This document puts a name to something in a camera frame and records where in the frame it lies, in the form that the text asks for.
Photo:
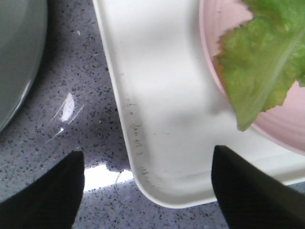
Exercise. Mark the cream bear serving tray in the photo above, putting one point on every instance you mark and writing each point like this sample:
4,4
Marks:
171,111

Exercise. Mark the green lettuce leaf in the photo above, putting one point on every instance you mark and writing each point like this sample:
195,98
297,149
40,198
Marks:
261,59

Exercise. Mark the pink round plate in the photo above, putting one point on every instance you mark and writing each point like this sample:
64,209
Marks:
285,125

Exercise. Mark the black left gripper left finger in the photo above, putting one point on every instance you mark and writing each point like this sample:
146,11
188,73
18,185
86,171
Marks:
51,202

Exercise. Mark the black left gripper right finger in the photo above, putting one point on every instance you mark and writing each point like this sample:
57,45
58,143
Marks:
251,199

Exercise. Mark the pale green electric pot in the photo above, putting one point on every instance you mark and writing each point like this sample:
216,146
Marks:
23,28

